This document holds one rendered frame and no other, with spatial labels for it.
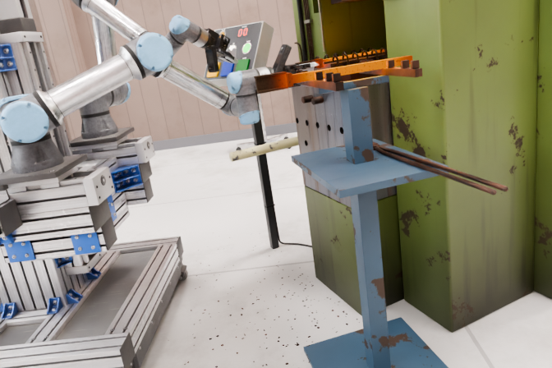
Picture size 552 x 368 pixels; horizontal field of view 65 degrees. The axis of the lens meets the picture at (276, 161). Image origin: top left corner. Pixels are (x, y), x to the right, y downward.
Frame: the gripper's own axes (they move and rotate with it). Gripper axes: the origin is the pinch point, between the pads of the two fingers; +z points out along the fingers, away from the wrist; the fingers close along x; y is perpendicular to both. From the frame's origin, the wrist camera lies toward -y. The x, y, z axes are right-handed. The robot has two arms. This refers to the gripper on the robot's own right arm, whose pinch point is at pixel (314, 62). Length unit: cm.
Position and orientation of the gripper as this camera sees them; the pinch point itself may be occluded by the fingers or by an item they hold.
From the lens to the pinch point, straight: 173.4
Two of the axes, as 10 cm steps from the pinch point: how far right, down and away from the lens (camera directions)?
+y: 1.4, 9.6, 2.6
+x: 4.2, 1.8, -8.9
